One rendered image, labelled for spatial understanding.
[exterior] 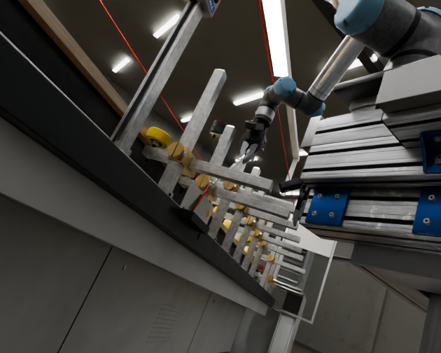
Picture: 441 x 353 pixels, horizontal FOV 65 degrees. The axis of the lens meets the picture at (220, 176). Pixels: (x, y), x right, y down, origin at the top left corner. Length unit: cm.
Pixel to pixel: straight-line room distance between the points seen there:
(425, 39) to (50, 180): 82
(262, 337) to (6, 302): 303
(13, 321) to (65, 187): 48
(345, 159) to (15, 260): 81
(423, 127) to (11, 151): 66
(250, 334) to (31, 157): 336
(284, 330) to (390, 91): 319
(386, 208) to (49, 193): 62
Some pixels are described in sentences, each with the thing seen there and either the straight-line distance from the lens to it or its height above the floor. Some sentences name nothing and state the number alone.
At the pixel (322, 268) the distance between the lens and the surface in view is 368.
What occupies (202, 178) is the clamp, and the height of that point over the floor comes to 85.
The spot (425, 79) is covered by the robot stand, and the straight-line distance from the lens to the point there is 61.
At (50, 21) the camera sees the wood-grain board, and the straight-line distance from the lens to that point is 88.
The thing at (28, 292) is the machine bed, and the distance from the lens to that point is 108.
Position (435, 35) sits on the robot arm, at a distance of 93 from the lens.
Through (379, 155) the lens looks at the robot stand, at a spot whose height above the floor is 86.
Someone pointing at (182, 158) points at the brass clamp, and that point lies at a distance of 100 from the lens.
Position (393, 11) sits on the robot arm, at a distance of 89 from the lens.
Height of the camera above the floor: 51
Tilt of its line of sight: 18 degrees up
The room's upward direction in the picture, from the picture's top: 24 degrees clockwise
